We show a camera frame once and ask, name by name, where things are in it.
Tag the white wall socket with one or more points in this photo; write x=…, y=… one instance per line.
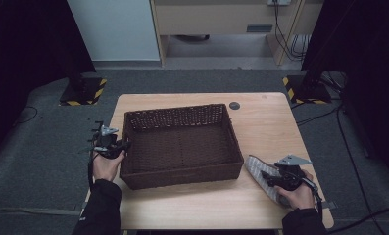
x=279, y=2

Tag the grey tape strip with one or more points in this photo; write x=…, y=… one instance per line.
x=79, y=206
x=329, y=205

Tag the white panel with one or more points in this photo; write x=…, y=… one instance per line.
x=113, y=29

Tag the person's left hand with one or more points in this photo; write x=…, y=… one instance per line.
x=106, y=168

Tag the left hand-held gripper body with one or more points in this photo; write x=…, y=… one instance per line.
x=106, y=143

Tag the grey desk vent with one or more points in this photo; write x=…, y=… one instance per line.
x=259, y=28

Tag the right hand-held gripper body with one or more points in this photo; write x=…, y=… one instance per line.
x=291, y=173

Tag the black yellow-striped stand base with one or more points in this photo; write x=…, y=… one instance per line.
x=308, y=91
x=82, y=89

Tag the grey striped cloth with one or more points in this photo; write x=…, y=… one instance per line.
x=259, y=173

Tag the brown woven basket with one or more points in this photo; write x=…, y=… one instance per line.
x=182, y=147

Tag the person's right hand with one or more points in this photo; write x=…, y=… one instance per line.
x=298, y=197

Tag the black curtain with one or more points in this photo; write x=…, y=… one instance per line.
x=25, y=49
x=362, y=49

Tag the light wooden desk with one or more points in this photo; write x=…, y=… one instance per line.
x=215, y=19

